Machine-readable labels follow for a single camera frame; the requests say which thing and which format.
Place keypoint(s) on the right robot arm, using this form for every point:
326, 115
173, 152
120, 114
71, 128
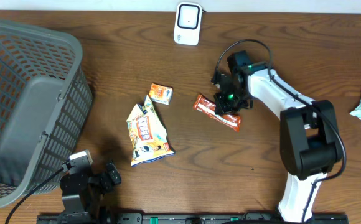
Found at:
309, 140

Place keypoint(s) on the white barcode scanner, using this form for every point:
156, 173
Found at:
187, 23

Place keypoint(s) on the orange small box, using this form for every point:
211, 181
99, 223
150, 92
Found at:
160, 94

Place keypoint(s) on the yellow snack bag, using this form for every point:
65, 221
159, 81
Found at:
147, 134

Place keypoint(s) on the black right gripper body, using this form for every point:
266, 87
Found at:
231, 101

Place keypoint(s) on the grey plastic basket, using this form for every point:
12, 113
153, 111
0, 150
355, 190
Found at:
44, 103

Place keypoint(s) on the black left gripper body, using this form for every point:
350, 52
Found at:
103, 182

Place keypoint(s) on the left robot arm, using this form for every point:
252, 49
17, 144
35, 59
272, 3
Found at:
82, 192

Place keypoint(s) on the red candy bar wrapper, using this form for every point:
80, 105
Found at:
207, 107

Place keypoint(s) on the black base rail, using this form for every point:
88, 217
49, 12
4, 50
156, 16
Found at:
137, 218

